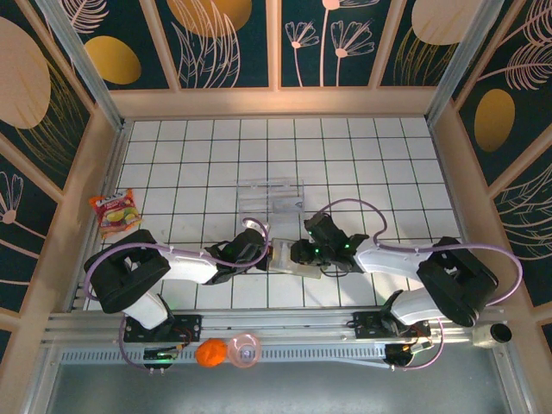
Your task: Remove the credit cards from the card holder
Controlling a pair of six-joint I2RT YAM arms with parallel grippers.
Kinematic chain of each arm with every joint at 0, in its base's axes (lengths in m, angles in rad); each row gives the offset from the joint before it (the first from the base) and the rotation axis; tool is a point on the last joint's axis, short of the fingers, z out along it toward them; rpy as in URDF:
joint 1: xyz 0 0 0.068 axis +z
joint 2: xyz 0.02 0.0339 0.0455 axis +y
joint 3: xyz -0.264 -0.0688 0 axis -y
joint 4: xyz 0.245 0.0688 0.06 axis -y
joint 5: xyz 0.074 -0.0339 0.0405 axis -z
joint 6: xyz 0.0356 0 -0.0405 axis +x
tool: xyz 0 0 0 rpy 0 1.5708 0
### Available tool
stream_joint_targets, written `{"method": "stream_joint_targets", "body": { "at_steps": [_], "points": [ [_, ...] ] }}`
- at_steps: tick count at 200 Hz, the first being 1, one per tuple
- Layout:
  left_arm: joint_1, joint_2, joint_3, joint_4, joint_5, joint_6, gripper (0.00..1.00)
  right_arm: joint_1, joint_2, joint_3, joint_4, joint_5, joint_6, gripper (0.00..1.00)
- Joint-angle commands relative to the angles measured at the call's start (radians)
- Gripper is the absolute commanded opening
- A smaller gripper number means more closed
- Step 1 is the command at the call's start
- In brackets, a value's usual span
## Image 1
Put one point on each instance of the dark panel with golden oval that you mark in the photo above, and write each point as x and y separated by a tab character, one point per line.
142	43
530	108

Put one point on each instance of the small black controller board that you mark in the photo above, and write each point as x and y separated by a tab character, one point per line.
159	354
399	354

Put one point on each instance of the orange ball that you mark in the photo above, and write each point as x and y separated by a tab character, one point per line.
211	353

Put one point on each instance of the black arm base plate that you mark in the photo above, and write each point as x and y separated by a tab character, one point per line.
190	328
366	325

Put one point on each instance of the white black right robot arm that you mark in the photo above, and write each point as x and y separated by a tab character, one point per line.
388	259

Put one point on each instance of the grey round socket block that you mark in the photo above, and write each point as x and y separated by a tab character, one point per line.
491	335

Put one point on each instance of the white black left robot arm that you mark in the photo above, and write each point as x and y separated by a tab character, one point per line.
185	263

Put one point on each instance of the aluminium table edge rail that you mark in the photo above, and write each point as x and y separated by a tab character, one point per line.
112	172
453	194

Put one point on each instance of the silver VIP credit card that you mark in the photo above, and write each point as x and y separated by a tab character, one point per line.
288	206

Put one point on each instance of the orange red snack bag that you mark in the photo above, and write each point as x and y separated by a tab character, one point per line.
114	213

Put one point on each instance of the aluminium frame post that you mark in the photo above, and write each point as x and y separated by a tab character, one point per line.
461	64
86	69

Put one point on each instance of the dark panel with flower outlines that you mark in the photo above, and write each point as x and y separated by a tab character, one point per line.
310	69
21	237

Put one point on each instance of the pink translucent cup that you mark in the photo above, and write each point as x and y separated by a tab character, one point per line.
244	350

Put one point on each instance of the dark panel with peach disc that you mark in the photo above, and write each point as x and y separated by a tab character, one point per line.
64	108
405	26

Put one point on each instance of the long aluminium base rail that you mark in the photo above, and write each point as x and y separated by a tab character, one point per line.
280	321

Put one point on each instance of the clear acrylic card stand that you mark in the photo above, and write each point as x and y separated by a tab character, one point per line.
254	196

